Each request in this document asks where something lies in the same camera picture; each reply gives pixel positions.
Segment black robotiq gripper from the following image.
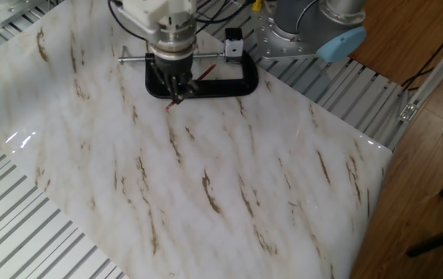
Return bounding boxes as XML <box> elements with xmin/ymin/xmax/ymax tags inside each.
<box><xmin>152</xmin><ymin>56</ymin><xmax>200</xmax><ymax>104</ymax></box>

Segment red pencil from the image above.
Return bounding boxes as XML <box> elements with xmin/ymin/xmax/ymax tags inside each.
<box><xmin>165</xmin><ymin>64</ymin><xmax>218</xmax><ymax>112</ymax></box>

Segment black metal c-clamp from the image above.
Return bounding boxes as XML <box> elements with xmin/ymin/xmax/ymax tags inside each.
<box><xmin>118</xmin><ymin>45</ymin><xmax>260</xmax><ymax>99</ymax></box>

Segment glossy marble pattern sheet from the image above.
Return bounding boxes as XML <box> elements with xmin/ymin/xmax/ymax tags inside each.
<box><xmin>0</xmin><ymin>0</ymin><xmax>393</xmax><ymax>279</ymax></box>

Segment silver perforated mounting plate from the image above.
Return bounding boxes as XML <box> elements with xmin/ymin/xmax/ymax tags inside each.
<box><xmin>0</xmin><ymin>0</ymin><xmax>50</xmax><ymax>30</ymax></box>

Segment black stool legs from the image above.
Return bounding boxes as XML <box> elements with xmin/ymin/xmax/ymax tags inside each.
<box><xmin>405</xmin><ymin>170</ymin><xmax>443</xmax><ymax>259</ymax></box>

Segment black cable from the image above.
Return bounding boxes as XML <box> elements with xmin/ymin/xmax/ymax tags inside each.
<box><xmin>107</xmin><ymin>0</ymin><xmax>149</xmax><ymax>42</ymax></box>
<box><xmin>400</xmin><ymin>13</ymin><xmax>443</xmax><ymax>92</ymax></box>
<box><xmin>194</xmin><ymin>0</ymin><xmax>253</xmax><ymax>36</ymax></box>

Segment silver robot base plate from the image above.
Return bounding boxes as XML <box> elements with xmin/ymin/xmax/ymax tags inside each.
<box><xmin>252</xmin><ymin>0</ymin><xmax>325</xmax><ymax>62</ymax></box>

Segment aluminium frame post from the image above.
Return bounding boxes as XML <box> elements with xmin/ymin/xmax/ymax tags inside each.
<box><xmin>386</xmin><ymin>23</ymin><xmax>443</xmax><ymax>153</ymax></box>

